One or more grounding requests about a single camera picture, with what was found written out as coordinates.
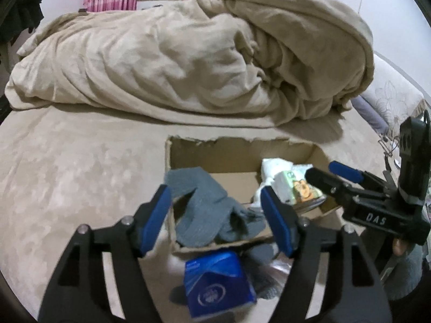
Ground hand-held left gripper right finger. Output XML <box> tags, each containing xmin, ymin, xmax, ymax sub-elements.
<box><xmin>260</xmin><ymin>186</ymin><xmax>394</xmax><ymax>323</ymax></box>

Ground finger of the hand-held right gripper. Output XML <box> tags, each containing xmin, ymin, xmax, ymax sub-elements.
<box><xmin>305</xmin><ymin>167</ymin><xmax>362</xmax><ymax>209</ymax></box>
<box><xmin>328</xmin><ymin>161</ymin><xmax>398</xmax><ymax>196</ymax></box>

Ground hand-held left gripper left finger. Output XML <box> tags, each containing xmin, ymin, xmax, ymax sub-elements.
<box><xmin>38</xmin><ymin>184</ymin><xmax>173</xmax><ymax>323</ymax></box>

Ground green cartoon snack packet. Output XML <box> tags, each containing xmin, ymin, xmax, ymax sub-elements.
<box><xmin>274</xmin><ymin>169</ymin><xmax>326</xmax><ymax>206</ymax></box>

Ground cardboard box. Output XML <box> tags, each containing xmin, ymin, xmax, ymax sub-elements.
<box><xmin>164</xmin><ymin>135</ymin><xmax>345</xmax><ymax>265</ymax></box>

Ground person's right forearm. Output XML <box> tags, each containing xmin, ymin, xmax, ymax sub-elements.
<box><xmin>383</xmin><ymin>243</ymin><xmax>427</xmax><ymax>302</ymax></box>

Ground person's right hand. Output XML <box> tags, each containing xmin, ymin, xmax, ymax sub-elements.
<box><xmin>393</xmin><ymin>238</ymin><xmax>415</xmax><ymax>257</ymax></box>

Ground grey sock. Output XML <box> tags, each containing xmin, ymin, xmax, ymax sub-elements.
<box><xmin>164</xmin><ymin>167</ymin><xmax>267</xmax><ymax>248</ymax></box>
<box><xmin>240</xmin><ymin>242</ymin><xmax>284</xmax><ymax>301</ymax></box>

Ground white plastic pack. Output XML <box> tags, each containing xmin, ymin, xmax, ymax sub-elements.
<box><xmin>252</xmin><ymin>157</ymin><xmax>297</xmax><ymax>211</ymax></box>

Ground grey pillow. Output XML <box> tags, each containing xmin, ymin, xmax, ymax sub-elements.
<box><xmin>353</xmin><ymin>95</ymin><xmax>390</xmax><ymax>136</ymax></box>

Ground blue paper box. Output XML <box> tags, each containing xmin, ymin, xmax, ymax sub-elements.
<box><xmin>183</xmin><ymin>250</ymin><xmax>257</xmax><ymax>320</ymax></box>

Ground white floral pillow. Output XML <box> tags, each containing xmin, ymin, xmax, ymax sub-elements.
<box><xmin>364</xmin><ymin>52</ymin><xmax>427</xmax><ymax>136</ymax></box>

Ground beige fleece blanket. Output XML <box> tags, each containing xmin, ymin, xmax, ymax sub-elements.
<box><xmin>5</xmin><ymin>0</ymin><xmax>375</xmax><ymax>129</ymax></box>

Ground dark hanging clothes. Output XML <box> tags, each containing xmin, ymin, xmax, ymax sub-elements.
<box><xmin>0</xmin><ymin>0</ymin><xmax>45</xmax><ymax>45</ymax></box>

